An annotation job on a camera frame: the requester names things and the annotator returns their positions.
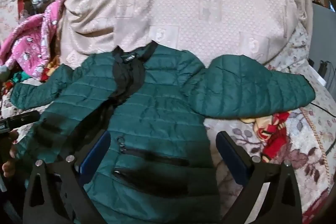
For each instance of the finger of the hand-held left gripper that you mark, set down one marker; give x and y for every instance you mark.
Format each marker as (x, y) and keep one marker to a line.
(23, 119)

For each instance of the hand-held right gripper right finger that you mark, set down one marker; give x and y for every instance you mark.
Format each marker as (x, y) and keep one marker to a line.
(233, 158)

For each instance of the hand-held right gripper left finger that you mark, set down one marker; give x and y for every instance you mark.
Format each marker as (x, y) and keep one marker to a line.
(95, 153)

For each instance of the green puffer jacket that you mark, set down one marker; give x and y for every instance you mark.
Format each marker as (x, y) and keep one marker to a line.
(157, 113)

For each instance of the person's left hand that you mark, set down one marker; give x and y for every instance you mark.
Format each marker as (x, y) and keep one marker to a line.
(12, 151)

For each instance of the bright green cloth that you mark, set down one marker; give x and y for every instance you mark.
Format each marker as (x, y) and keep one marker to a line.
(18, 76)

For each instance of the red yellow printed cloth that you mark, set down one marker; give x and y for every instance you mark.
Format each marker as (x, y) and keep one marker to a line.
(275, 132)

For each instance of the floral leaf blanket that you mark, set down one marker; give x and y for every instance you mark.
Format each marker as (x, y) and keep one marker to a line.
(294, 140)

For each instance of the pink printed garment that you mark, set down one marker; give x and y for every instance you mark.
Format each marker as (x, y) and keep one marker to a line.
(31, 43)

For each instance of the grey board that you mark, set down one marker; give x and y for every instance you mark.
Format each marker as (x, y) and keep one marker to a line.
(321, 29)

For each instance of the beige patterned bedspread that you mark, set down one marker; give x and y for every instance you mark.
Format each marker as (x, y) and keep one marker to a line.
(183, 3)

